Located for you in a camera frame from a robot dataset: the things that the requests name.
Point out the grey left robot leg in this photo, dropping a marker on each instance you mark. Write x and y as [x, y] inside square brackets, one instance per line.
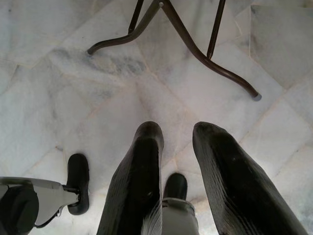
[49, 195]

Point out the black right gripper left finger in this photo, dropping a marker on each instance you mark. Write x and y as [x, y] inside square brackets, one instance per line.
[141, 176]

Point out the grey right robot leg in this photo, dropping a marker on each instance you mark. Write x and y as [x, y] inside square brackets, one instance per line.
[178, 216]

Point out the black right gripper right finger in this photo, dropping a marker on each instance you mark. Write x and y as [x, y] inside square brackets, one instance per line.
[234, 186]

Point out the dark metal table leg frame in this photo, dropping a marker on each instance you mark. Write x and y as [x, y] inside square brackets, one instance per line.
[183, 40]

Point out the black right robot foot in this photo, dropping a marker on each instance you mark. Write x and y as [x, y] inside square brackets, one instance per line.
[175, 186]

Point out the grey robot leg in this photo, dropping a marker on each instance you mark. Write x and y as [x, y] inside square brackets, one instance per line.
[178, 216]
[49, 195]

